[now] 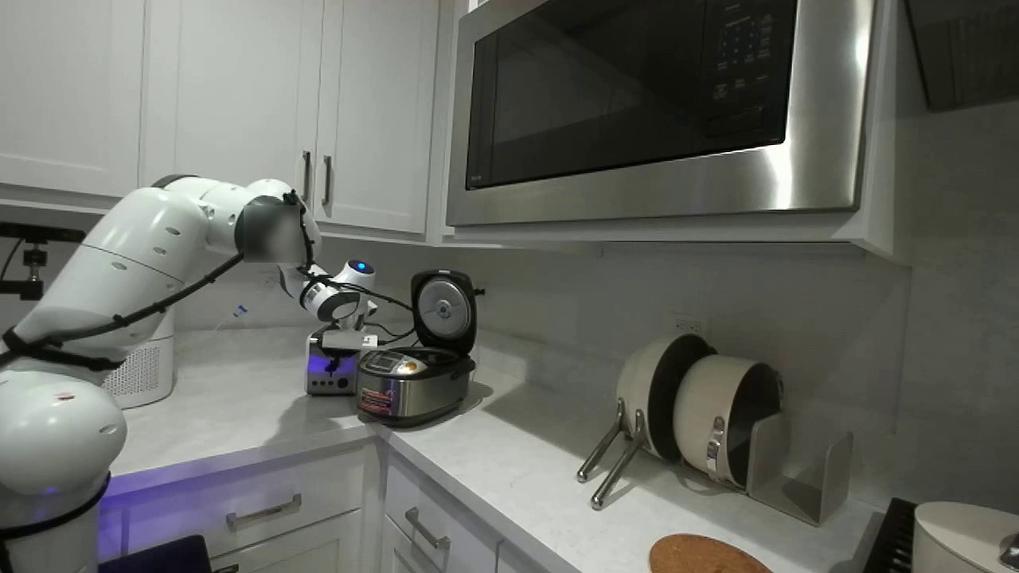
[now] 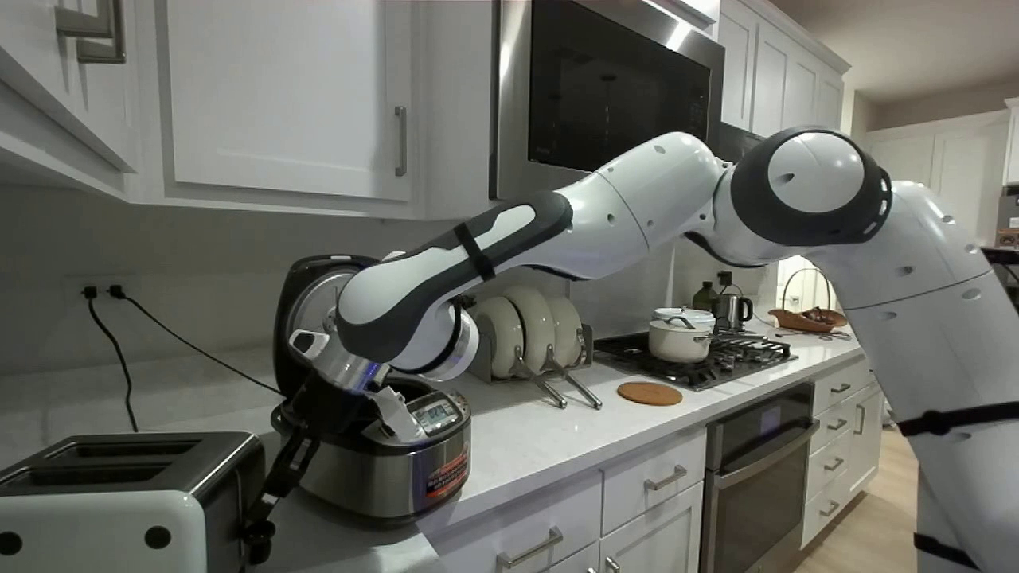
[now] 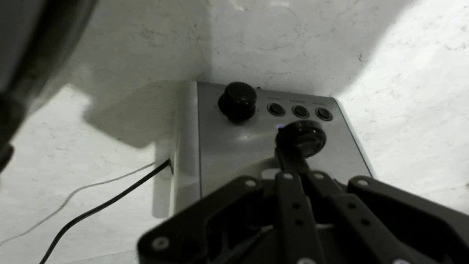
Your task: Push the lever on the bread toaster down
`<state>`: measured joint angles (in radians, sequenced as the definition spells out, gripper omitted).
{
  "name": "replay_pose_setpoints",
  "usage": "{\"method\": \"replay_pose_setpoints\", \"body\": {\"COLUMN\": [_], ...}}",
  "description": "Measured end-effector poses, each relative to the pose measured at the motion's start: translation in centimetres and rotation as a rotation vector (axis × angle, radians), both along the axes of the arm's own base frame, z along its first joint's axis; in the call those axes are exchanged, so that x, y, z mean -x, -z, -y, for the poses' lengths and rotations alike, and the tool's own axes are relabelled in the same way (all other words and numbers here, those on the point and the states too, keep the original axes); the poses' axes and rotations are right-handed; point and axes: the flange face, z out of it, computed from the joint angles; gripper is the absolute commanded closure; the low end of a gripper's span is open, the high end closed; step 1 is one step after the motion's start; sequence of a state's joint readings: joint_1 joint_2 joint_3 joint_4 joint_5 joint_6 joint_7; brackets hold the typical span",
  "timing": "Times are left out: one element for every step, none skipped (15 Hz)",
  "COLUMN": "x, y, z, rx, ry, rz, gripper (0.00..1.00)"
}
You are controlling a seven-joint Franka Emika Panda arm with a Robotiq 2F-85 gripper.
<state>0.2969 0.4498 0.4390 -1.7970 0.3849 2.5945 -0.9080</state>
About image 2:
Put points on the round cork trivet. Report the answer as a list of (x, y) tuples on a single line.
[(652, 392)]

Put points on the black toaster lever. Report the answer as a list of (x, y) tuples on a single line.
[(258, 544)]

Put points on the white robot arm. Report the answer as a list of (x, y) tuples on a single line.
[(637, 202)]

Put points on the white bread toaster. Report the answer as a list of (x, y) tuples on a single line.
[(96, 531)]

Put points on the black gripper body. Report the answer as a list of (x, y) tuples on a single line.
[(322, 415)]

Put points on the dark bottle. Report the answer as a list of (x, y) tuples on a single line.
[(703, 298)]

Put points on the stainless microwave oven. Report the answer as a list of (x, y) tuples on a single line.
[(617, 96)]

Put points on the white tall cabinet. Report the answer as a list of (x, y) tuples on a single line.
[(933, 169)]

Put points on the brown basket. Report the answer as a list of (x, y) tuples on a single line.
[(808, 319)]

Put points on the dark kettle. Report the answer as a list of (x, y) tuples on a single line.
[(730, 306)]

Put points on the stainless built-in oven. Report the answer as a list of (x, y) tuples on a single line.
[(760, 512)]

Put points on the white upper cabinet door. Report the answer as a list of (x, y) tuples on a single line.
[(771, 80), (33, 96), (276, 96), (736, 68), (816, 91)]

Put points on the white lower cabinet door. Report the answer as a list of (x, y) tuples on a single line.
[(578, 563), (656, 547)]

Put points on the steel rice cooker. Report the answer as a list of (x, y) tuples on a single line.
[(394, 478)]

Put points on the white cabinet door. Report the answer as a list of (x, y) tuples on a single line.
[(276, 96), (578, 563), (33, 96), (656, 547), (736, 68), (816, 91), (771, 80)]

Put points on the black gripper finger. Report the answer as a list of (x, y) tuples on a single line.
[(299, 472), (282, 478)]

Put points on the white lidded pot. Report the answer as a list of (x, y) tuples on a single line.
[(681, 343)]

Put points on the white cabinet drawer front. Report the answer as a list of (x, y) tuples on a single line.
[(819, 531), (822, 478), (478, 531), (827, 436), (627, 481), (828, 374)]

